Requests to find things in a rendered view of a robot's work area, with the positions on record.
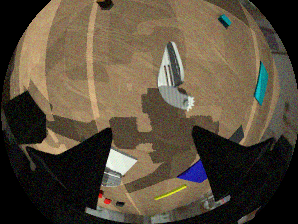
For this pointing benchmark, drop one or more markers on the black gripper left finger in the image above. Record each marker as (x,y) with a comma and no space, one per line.
(79,169)

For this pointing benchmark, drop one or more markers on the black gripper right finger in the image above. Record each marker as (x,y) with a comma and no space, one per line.
(225,162)

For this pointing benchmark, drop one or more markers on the blue flat rectangular plate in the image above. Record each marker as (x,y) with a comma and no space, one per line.
(194,173)

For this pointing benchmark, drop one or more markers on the yellow flat bar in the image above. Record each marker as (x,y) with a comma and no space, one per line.
(171,191)

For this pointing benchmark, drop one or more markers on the small teal block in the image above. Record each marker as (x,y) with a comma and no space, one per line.
(226,22)

